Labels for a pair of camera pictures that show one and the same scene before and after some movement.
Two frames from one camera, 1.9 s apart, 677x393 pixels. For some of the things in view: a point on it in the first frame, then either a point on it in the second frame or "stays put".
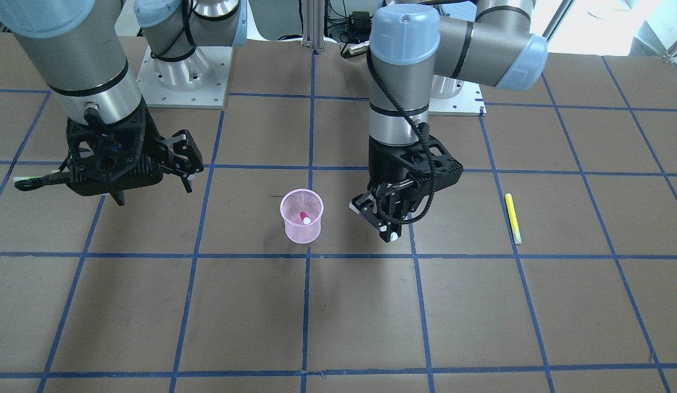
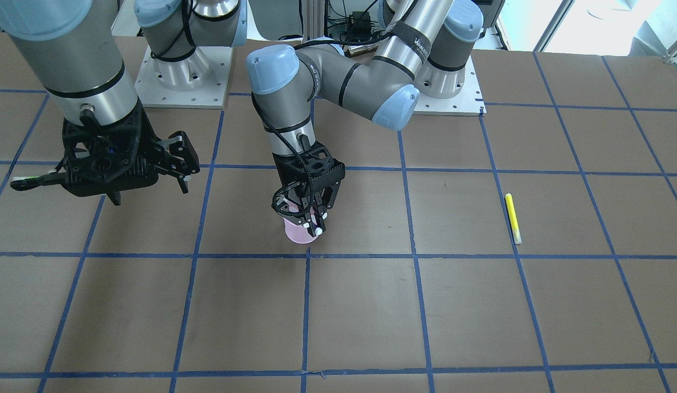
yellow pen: [513, 219] stays put
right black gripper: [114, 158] stays put
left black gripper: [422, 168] -> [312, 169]
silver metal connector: [359, 47] stays put
